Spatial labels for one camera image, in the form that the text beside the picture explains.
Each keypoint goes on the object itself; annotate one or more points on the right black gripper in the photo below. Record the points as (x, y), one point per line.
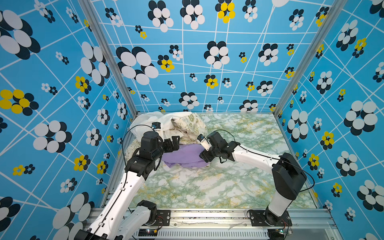
(205, 157)

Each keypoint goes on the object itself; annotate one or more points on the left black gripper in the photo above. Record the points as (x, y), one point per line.
(169, 148)

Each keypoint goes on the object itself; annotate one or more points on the purple cloth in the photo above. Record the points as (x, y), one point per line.
(187, 156)

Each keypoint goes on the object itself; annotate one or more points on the white cloth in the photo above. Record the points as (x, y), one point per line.
(144, 122)

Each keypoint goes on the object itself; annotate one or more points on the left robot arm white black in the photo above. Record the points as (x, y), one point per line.
(111, 224)

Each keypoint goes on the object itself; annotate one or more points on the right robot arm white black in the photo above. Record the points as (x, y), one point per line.
(289, 177)

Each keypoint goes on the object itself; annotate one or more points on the cream green printed cloth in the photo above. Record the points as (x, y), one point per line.
(191, 126)

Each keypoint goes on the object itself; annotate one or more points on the left controller board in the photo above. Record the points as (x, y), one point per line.
(148, 233)

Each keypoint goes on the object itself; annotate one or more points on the controller board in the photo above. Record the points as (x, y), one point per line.
(148, 233)
(277, 234)

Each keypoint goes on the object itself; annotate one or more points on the right controller board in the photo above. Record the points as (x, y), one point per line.
(277, 234)

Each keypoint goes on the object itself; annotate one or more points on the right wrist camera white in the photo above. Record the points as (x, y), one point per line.
(202, 140)

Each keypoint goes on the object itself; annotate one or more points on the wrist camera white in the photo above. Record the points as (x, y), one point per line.
(202, 140)
(156, 125)

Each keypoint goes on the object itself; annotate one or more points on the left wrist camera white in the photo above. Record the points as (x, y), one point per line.
(156, 125)

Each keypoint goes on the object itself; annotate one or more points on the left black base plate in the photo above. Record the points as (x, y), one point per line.
(162, 218)

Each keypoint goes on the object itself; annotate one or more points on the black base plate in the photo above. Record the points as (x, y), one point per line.
(162, 218)
(261, 218)

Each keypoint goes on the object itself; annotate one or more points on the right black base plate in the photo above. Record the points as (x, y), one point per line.
(261, 218)

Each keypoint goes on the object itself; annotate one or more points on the aluminium front rail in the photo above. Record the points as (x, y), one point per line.
(233, 224)

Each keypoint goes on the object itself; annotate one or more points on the left aluminium corner post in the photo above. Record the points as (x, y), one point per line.
(91, 16)

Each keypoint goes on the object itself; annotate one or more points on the aluminium corner post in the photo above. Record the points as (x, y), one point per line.
(91, 16)
(323, 31)

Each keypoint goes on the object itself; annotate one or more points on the right aluminium corner post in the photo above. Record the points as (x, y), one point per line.
(323, 31)

